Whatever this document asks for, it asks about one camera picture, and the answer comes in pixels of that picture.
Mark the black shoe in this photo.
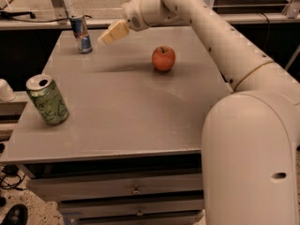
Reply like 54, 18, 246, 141
1, 203, 28, 225

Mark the black cable on floor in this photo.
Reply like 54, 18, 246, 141
0, 166, 28, 192

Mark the blue silver redbull can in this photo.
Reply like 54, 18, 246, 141
69, 16, 93, 53

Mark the black cable on rail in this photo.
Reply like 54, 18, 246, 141
0, 9, 93, 23

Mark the grey drawer cabinet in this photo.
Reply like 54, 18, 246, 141
1, 26, 228, 225

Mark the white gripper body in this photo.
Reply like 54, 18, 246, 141
122, 0, 149, 31

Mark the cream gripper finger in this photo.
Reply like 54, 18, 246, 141
97, 20, 129, 45

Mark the top drawer knob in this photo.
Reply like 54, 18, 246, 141
131, 186, 142, 195

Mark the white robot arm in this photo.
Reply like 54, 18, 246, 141
100, 0, 300, 225

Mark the white post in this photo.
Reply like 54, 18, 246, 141
62, 0, 76, 18

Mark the red apple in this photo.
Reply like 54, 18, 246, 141
152, 46, 175, 72

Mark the green soda can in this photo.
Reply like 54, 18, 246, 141
26, 74, 68, 126

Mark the drawer knob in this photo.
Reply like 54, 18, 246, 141
131, 186, 142, 195
136, 209, 144, 217

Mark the white paper cup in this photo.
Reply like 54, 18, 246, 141
0, 79, 16, 101

